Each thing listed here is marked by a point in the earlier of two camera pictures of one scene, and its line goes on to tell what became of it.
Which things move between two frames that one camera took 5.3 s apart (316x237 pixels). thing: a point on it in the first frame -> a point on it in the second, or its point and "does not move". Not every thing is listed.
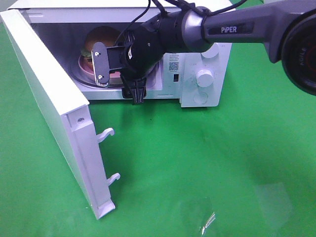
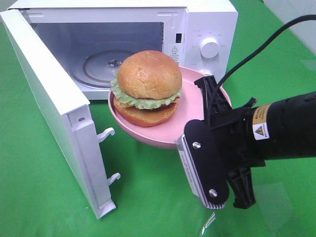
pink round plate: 112,74 -> 190,106
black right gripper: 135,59 -> 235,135
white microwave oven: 197,79 does not move
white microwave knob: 212,52 does not move
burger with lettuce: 110,36 -> 146,88
